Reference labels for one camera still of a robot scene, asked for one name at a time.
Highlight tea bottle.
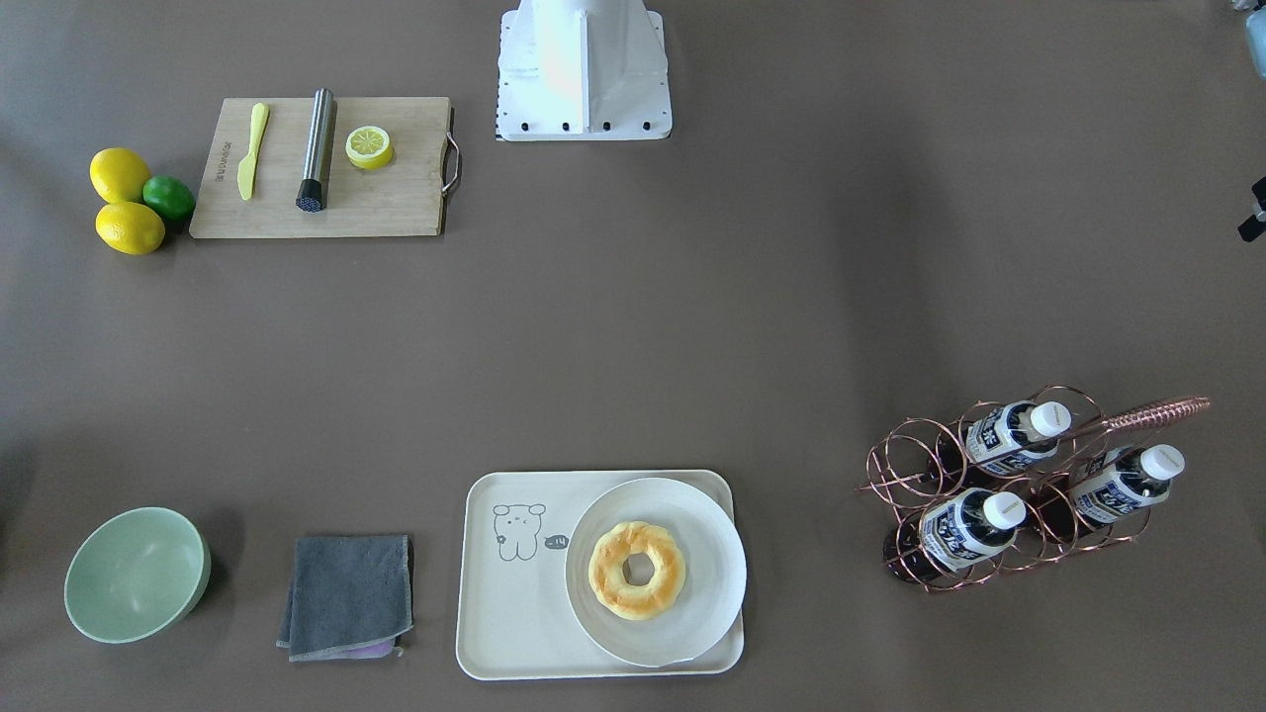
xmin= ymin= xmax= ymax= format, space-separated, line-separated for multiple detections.
xmin=882 ymin=488 xmax=1031 ymax=584
xmin=924 ymin=400 xmax=1072 ymax=488
xmin=1039 ymin=443 xmax=1186 ymax=542

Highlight cream tray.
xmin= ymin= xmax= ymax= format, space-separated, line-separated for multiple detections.
xmin=456 ymin=470 xmax=744 ymax=680

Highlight white plate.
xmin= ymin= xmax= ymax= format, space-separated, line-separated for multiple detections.
xmin=565 ymin=478 xmax=747 ymax=668

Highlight glazed donut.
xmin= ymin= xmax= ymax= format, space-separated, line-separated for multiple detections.
xmin=587 ymin=521 xmax=687 ymax=621

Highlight wooden cutting board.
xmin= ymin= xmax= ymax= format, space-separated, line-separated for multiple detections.
xmin=189 ymin=96 xmax=452 ymax=239

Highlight half lemon slice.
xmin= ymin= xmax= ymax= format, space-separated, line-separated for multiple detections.
xmin=344 ymin=125 xmax=395 ymax=170

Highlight steel muddler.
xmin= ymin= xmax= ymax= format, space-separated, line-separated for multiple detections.
xmin=295 ymin=87 xmax=335 ymax=213

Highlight grey folded cloth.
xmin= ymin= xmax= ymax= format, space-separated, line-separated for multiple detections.
xmin=276 ymin=533 xmax=414 ymax=663

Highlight yellow plastic knife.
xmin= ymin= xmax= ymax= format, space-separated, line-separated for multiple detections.
xmin=235 ymin=101 xmax=271 ymax=200

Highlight green lime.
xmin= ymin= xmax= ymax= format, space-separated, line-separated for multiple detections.
xmin=141 ymin=175 xmax=196 ymax=223

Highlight yellow lemon near bowl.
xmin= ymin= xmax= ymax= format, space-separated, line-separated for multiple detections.
xmin=95 ymin=201 xmax=166 ymax=255

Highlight green bowl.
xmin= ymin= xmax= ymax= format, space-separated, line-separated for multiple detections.
xmin=63 ymin=505 xmax=211 ymax=644

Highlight yellow lemon near board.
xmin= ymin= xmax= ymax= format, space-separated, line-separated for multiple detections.
xmin=89 ymin=147 xmax=152 ymax=204

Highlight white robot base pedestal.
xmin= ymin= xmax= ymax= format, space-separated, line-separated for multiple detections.
xmin=495 ymin=1 xmax=674 ymax=141

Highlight copper wire bottle rack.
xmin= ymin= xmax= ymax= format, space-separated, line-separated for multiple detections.
xmin=863 ymin=385 xmax=1209 ymax=590

